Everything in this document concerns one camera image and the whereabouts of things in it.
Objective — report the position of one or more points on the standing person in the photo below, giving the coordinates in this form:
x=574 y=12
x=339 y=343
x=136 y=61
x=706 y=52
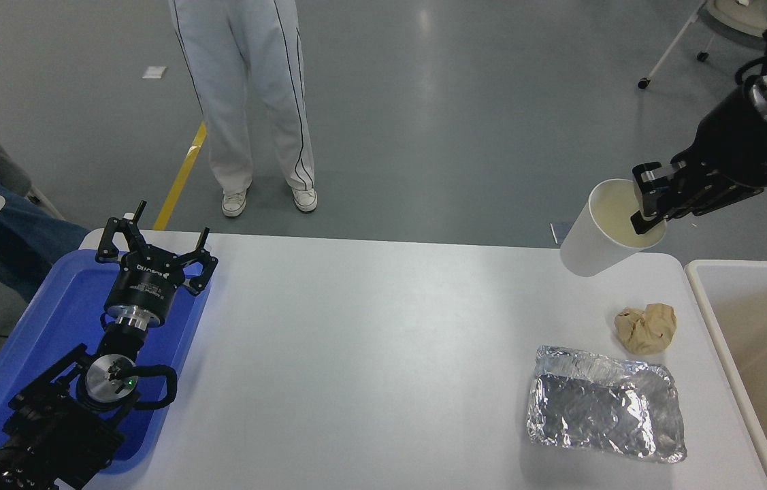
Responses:
x=226 y=102

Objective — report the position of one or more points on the white paper scrap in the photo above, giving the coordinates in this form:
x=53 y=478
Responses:
x=154 y=73

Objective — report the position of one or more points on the white paper cup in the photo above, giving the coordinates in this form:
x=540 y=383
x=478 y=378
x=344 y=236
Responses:
x=594 y=245

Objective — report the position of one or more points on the metal floor plate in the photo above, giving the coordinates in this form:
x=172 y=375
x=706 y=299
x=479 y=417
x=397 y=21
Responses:
x=557 y=233

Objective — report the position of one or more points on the blue plastic tray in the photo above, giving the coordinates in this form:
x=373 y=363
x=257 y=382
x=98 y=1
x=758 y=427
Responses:
x=63 y=320

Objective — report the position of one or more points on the crumpled silver foil tray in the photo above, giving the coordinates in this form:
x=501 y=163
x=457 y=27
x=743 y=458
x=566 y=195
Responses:
x=601 y=408

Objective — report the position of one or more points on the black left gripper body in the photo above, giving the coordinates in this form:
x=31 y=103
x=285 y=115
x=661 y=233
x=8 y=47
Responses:
x=145 y=289

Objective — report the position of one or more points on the seated person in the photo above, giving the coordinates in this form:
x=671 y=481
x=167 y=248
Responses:
x=15 y=224

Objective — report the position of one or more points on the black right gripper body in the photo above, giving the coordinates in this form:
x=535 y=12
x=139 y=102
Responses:
x=744 y=150

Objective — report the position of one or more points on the white wheeled chair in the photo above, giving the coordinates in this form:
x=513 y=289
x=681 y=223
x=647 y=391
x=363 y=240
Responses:
x=730 y=10

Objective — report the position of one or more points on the crumpled tan paper ball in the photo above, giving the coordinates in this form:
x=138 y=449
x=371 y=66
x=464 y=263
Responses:
x=645 y=330

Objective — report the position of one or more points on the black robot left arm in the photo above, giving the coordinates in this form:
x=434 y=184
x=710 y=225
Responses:
x=50 y=429

